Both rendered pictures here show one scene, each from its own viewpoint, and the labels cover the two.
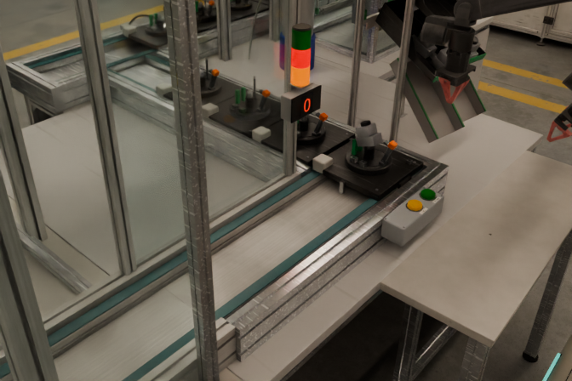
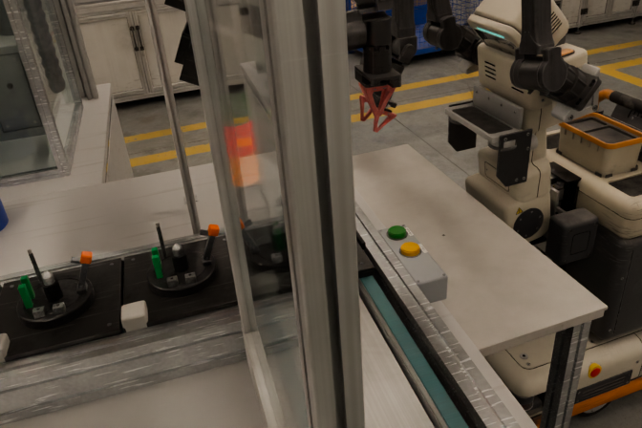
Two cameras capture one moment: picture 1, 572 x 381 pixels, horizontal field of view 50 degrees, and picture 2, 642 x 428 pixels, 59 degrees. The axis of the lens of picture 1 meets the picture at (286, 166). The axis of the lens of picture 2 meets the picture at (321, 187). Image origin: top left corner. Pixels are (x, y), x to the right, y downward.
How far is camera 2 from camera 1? 1.15 m
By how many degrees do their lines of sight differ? 48
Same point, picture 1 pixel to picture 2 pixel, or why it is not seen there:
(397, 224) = (435, 276)
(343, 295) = not seen: hidden behind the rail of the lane
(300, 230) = (366, 374)
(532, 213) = (428, 198)
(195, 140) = not seen: outside the picture
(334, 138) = (223, 252)
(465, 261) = (476, 269)
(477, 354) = (583, 335)
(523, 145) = not seen: hidden behind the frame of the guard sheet
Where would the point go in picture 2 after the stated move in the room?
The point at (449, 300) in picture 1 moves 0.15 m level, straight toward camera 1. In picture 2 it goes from (534, 309) to (604, 348)
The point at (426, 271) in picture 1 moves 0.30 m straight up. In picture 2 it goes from (479, 304) to (489, 179)
